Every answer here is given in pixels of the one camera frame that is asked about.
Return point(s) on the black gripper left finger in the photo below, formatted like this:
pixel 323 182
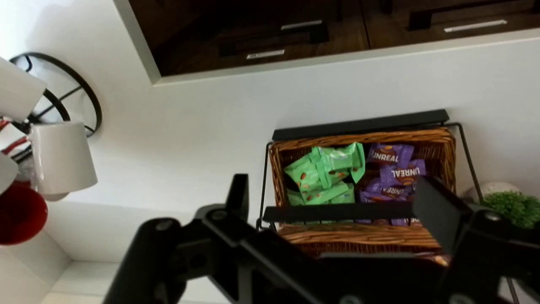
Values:
pixel 238 196

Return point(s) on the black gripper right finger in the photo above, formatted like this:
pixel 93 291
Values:
pixel 444 216

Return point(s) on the purple snack bar packet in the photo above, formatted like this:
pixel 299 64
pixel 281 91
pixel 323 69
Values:
pixel 390 152
pixel 404 171
pixel 382 193

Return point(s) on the green snack bar packet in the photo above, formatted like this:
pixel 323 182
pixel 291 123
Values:
pixel 306 172
pixel 323 194
pixel 341 159

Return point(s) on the dark wood counter cabinet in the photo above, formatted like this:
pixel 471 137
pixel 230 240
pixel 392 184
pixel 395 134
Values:
pixel 338 34

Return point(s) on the small green potted plant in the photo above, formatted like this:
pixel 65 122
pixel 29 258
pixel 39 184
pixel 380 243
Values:
pixel 515 206

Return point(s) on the white mug red inside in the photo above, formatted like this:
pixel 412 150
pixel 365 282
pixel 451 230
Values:
pixel 19 213
pixel 17 90
pixel 61 161

